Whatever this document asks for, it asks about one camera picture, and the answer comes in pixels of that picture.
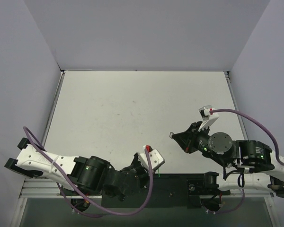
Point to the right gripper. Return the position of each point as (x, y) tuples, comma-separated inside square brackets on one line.
[(191, 138)]

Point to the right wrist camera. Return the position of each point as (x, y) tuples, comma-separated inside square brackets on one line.
[(209, 118)]

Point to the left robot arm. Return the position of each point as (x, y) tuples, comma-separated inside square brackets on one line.
[(92, 176)]

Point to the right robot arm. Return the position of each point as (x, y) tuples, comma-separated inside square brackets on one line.
[(246, 164)]

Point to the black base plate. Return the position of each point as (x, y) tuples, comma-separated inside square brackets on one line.
[(169, 190)]

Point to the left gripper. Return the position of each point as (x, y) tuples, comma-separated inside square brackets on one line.
[(137, 170)]

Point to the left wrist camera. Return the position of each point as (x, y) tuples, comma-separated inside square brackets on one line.
[(156, 158)]

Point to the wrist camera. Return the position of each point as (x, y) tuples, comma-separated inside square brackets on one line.
[(209, 118), (156, 158)]

